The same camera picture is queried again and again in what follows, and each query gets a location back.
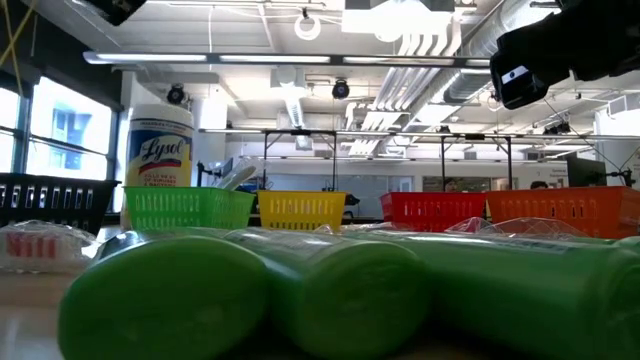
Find small monitor on arm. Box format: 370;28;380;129
197;157;235;190

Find white toothbrush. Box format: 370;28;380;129
214;156;269;192

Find white item in clear wrap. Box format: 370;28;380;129
92;227;151;261

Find yellow plastic basket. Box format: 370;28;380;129
256;189;348;233

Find clear toiletry item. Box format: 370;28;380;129
309;222;396;235
444;216;590;239

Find black computer monitor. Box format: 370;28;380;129
565;154;608;189

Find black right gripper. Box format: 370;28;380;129
492;0;640;111

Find orange plastic basket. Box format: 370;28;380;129
484;186;640;240

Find black frame stand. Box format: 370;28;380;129
438;132;515;193
261;128;338;193

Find white ceiling ring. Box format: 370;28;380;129
293;13;322;42

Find Lysol wipes canister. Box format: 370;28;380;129
121;103;196;229

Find red print item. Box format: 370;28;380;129
0;219;101;275

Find white ceiling conduits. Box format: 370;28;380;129
347;19;466;157

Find red plastic basket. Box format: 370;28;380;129
379;191;489;234

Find overhead light bar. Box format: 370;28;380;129
82;49;494;70

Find green plastic basket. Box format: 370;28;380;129
123;186;257;232

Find black plastic basket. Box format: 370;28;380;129
0;172;123;236

